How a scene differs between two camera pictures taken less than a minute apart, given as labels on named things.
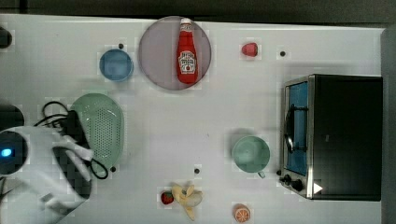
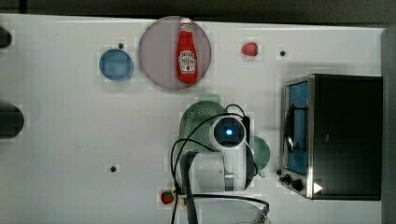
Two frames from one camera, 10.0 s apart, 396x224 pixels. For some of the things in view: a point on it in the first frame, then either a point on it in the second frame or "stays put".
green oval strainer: [102, 122] -> [196, 124]
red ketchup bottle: [187, 63] stays put
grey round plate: [158, 52] stays put
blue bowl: [116, 64] stays put
